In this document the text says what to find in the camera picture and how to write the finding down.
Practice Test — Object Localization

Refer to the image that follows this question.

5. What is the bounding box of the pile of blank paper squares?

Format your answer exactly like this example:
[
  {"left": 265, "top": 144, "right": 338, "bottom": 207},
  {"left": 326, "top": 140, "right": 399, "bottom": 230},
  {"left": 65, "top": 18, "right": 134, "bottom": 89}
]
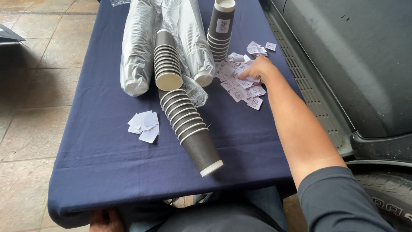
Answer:
[{"left": 127, "top": 110, "right": 160, "bottom": 144}]

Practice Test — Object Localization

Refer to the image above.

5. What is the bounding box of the pile of printed white stickers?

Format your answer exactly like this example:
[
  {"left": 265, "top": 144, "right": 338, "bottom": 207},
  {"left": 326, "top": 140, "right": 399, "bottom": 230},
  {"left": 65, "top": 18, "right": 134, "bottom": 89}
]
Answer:
[{"left": 214, "top": 41, "right": 277, "bottom": 111}]

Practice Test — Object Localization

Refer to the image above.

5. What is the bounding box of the stack of labelled grey cups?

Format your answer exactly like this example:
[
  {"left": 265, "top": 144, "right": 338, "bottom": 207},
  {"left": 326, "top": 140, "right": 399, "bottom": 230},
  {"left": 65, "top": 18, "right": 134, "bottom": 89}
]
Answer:
[{"left": 207, "top": 0, "right": 236, "bottom": 62}]

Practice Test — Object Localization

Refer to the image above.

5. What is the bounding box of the person's left hand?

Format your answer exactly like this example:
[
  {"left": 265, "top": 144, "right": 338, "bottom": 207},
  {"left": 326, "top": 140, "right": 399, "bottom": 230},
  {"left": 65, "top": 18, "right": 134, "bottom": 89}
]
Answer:
[{"left": 89, "top": 208, "right": 125, "bottom": 232}]

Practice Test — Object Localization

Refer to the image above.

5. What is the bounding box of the plastic-wrapped sleeve of cups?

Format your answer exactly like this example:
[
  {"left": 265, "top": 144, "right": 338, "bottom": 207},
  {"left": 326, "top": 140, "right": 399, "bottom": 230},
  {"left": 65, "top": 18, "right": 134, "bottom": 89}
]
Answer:
[
  {"left": 160, "top": 0, "right": 216, "bottom": 88},
  {"left": 109, "top": 0, "right": 159, "bottom": 97}
]

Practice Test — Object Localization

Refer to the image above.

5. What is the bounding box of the person's dark shirt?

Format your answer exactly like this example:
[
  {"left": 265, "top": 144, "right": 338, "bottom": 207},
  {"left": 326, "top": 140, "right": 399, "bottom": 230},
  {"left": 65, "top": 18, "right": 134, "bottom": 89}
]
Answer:
[{"left": 157, "top": 166, "right": 397, "bottom": 232}]

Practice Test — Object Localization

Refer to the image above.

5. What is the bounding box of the black car tyre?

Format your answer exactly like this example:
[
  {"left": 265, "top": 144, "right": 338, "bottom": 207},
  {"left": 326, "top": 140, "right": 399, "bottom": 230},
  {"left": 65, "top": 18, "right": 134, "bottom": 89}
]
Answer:
[{"left": 352, "top": 172, "right": 412, "bottom": 232}]

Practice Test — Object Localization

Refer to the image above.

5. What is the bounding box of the short stack of grey cups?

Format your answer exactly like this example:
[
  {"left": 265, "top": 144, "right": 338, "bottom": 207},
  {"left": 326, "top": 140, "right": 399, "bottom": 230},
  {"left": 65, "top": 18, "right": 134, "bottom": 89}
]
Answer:
[{"left": 153, "top": 29, "right": 183, "bottom": 92}]

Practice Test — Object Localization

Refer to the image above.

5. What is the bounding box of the person's right hand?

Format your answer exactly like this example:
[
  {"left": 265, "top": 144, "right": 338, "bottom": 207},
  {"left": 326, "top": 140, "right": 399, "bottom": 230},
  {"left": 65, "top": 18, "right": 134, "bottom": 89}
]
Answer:
[{"left": 238, "top": 55, "right": 278, "bottom": 86}]

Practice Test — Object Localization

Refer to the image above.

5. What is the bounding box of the grey car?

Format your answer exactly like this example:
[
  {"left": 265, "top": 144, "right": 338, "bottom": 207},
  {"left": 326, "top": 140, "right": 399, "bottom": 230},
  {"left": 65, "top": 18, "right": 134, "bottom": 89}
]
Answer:
[{"left": 259, "top": 0, "right": 412, "bottom": 232}]

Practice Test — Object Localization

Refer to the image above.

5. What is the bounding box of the long stack of grey cups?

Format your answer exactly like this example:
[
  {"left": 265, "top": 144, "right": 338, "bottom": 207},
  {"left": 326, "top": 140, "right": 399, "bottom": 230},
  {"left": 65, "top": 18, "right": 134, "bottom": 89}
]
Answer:
[{"left": 158, "top": 89, "right": 224, "bottom": 177}]

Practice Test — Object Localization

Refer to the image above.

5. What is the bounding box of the dark flat object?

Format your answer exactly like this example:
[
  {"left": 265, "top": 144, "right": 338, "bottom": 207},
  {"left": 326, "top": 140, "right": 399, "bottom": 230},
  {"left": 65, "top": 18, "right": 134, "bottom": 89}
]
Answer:
[{"left": 0, "top": 23, "right": 27, "bottom": 46}]

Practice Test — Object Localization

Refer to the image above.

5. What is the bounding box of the loose clear plastic wrap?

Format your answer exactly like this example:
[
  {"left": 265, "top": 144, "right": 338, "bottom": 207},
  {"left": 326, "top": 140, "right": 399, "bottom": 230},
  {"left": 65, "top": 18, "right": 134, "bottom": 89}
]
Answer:
[{"left": 181, "top": 75, "right": 209, "bottom": 109}]

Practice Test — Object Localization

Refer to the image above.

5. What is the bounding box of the navy blue tablecloth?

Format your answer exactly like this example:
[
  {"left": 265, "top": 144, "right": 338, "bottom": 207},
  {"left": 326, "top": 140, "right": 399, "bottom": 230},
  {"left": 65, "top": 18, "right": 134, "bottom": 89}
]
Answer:
[{"left": 48, "top": 0, "right": 304, "bottom": 229}]

